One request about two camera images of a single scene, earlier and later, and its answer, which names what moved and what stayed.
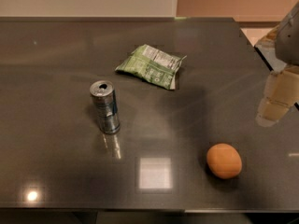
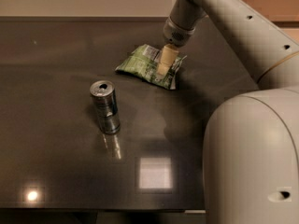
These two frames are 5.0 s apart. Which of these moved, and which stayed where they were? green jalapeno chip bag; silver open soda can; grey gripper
Moved: grey gripper
Stayed: silver open soda can; green jalapeno chip bag
